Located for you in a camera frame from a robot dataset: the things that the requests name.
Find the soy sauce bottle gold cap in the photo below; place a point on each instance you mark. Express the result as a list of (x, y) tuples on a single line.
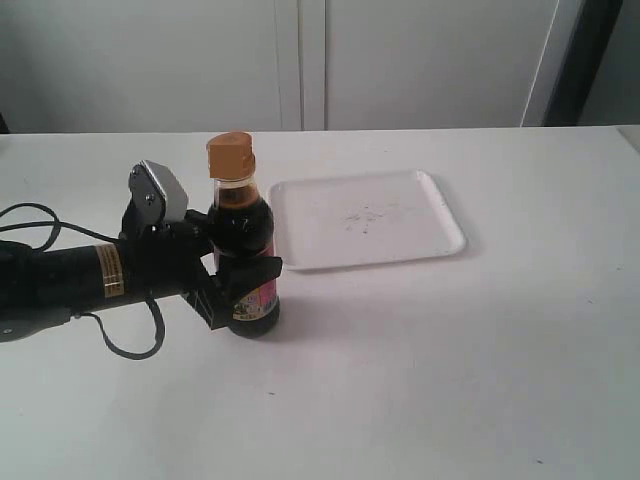
[(244, 227)]

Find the white cabinet doors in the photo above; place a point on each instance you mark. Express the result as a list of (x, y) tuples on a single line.
[(182, 66)]

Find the dark vertical post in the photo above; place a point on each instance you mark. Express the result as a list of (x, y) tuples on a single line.
[(587, 45)]

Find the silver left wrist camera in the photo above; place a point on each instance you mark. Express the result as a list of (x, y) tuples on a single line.
[(157, 197)]

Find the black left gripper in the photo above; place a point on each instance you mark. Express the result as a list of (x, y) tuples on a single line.
[(167, 260)]

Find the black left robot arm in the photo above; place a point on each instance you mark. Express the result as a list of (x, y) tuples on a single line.
[(42, 288)]

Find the white plastic tray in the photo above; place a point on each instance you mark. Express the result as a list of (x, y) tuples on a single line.
[(362, 220)]

